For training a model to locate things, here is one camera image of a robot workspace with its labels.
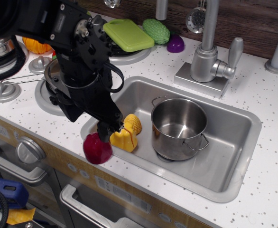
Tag back right stove burner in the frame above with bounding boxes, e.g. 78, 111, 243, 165
107, 37, 151, 66

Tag hanging silver spoon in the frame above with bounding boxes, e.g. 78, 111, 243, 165
104, 0, 121, 9

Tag silver post middle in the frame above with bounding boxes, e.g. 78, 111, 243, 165
156, 0, 168, 20

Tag silver oven door handle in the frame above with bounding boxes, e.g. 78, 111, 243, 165
60, 184, 142, 228

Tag green toy bitter gourd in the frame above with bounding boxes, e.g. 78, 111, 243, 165
142, 19, 170, 45

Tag blue clamp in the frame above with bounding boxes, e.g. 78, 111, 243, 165
0, 178, 29, 209

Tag green cutting board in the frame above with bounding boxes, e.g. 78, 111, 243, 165
103, 19, 155, 52

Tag orange toy pumpkin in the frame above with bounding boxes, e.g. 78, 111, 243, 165
22, 37, 52, 54

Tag left stove burner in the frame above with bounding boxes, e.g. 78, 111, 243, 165
0, 38, 28, 81

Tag steel pot in sink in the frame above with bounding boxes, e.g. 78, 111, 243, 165
151, 96, 209, 161

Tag silver stove knob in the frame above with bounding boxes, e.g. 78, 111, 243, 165
92, 14, 107, 27
28, 56, 52, 74
0, 84, 21, 103

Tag hanging silver strainer ladle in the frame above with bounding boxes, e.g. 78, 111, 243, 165
186, 0, 206, 34

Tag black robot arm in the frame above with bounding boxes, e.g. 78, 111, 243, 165
0, 0, 123, 142

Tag steel saucepan with lid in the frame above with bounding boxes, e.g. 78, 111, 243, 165
0, 59, 69, 95

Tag stove burner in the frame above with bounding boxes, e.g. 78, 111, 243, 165
107, 37, 151, 66
35, 80, 65, 116
0, 38, 28, 81

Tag silver toy faucet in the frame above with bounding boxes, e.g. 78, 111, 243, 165
174, 0, 244, 98

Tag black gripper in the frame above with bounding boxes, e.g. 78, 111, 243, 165
50, 62, 124, 142

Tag purple toy eggplant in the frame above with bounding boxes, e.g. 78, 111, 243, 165
167, 34, 185, 53

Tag silver oven dial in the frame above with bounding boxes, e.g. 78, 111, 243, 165
15, 136, 46, 164

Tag silver stove knob back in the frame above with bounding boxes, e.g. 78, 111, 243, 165
92, 14, 107, 27

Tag front stove burner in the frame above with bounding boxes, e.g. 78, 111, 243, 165
35, 80, 65, 116

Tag red green toy pepper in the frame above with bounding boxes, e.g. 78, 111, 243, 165
52, 51, 57, 60

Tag silver left drawer handle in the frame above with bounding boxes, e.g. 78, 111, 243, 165
0, 156, 48, 186

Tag silver stove knob middle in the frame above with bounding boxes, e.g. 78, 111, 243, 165
28, 56, 52, 74

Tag yellow toy corn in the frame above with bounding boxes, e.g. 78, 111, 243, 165
124, 114, 142, 135

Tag yellow toy bell pepper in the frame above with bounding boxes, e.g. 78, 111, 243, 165
110, 122, 138, 152

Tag silver stove knob front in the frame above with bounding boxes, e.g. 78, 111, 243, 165
0, 84, 21, 103

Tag yellow cloth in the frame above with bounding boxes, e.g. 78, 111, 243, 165
7, 208, 36, 225

